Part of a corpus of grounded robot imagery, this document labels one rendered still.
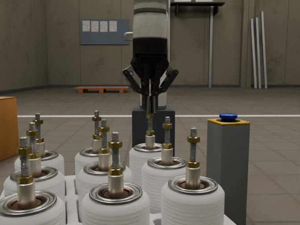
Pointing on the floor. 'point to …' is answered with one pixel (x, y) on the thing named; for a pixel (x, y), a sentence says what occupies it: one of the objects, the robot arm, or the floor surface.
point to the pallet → (100, 89)
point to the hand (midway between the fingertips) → (150, 104)
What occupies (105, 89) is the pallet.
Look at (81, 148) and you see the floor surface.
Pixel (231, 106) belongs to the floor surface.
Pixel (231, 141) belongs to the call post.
